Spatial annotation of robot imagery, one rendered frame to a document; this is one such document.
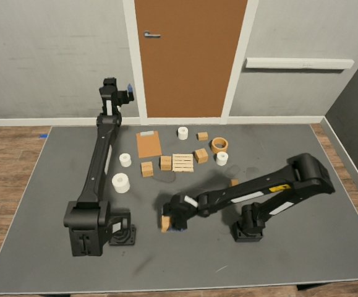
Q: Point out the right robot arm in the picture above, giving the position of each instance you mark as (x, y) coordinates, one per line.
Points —
(313, 178)

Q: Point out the tan flat board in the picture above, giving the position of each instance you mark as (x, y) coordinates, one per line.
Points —
(148, 144)

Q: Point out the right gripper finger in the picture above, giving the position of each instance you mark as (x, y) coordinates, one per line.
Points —
(170, 230)

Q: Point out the tan cardboard carton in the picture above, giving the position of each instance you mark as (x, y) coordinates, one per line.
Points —
(166, 223)
(147, 169)
(201, 156)
(165, 163)

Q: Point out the tan cardboard cube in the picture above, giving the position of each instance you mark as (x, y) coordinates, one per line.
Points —
(202, 136)

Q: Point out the tan hollow tube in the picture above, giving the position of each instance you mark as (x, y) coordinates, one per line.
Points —
(221, 141)

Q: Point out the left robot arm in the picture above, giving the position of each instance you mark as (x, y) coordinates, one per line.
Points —
(88, 218)

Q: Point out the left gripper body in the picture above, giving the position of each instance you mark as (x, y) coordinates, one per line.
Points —
(127, 99)

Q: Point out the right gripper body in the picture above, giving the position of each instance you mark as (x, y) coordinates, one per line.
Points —
(177, 227)

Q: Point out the small square wooden pallet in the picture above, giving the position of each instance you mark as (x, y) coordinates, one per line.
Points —
(185, 161)

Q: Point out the brown rectangular block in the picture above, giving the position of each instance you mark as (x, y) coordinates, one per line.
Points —
(233, 182)

